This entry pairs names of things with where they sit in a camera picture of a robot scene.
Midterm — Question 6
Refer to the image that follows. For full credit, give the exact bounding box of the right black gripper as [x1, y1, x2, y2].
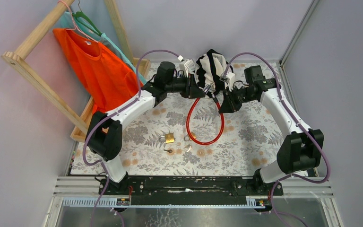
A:
[218, 85, 256, 114]

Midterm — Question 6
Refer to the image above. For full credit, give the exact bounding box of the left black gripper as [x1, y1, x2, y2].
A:
[164, 72, 204, 98]

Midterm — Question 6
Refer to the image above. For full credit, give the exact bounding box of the red cable lock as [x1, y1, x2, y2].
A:
[186, 85, 225, 146]

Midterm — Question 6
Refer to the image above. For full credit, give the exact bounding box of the brass padlock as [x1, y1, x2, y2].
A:
[159, 133, 175, 144]
[183, 132, 197, 141]

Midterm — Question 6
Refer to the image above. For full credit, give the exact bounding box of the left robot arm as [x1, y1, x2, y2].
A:
[84, 60, 209, 194]

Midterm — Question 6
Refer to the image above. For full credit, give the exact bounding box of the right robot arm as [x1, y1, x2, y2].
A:
[219, 66, 324, 195]

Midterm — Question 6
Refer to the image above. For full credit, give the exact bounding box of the black white striped cloth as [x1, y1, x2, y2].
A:
[195, 49, 233, 97]

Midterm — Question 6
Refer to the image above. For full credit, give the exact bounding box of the floral tablecloth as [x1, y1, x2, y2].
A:
[70, 62, 309, 177]

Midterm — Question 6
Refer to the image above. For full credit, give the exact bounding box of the orange t-shirt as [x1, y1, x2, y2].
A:
[53, 28, 138, 113]

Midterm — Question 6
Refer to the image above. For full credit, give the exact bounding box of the pink hanger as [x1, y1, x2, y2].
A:
[57, 0, 98, 43]

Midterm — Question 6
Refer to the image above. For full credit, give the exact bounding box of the green hanger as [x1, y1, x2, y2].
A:
[72, 0, 102, 36]

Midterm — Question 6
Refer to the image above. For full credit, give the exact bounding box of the light blue shirt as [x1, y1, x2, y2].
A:
[58, 12, 136, 72]

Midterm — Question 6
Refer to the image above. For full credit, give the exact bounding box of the wooden clothes rack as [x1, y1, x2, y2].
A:
[1, 0, 151, 142]

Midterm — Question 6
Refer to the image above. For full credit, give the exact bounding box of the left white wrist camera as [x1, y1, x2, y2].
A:
[178, 55, 196, 77]

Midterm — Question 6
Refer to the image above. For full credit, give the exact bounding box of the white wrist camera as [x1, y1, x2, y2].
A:
[220, 72, 236, 92]
[178, 55, 196, 77]

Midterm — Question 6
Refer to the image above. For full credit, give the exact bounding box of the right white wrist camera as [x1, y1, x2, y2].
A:
[220, 72, 236, 92]

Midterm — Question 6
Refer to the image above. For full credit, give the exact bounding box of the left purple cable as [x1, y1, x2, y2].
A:
[82, 49, 184, 227]

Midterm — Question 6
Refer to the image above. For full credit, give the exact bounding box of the purple cable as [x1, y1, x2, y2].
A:
[220, 52, 331, 227]
[82, 49, 184, 227]

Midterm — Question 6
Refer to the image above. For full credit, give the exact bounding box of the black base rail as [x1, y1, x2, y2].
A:
[98, 175, 284, 206]

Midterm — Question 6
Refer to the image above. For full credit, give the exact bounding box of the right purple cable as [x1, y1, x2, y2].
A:
[220, 52, 331, 227]

